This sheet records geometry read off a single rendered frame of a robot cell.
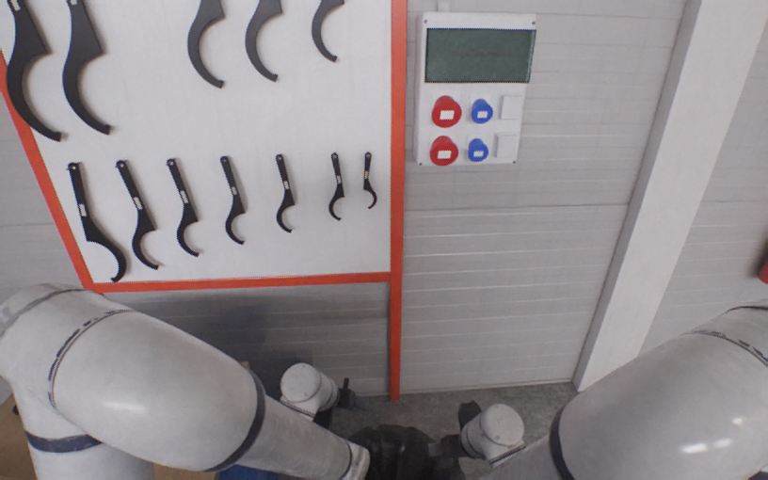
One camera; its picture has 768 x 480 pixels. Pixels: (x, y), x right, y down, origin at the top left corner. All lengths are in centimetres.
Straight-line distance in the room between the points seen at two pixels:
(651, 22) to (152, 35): 182
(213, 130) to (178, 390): 134
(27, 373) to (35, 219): 175
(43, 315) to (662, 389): 56
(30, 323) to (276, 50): 124
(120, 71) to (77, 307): 133
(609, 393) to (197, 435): 36
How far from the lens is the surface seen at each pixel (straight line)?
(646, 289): 236
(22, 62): 187
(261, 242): 179
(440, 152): 145
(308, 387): 93
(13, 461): 146
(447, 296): 200
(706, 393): 39
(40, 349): 48
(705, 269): 265
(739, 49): 209
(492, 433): 91
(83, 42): 174
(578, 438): 42
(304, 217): 170
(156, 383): 40
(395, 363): 221
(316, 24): 149
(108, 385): 41
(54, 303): 51
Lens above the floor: 189
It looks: 29 degrees down
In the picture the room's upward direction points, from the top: straight up
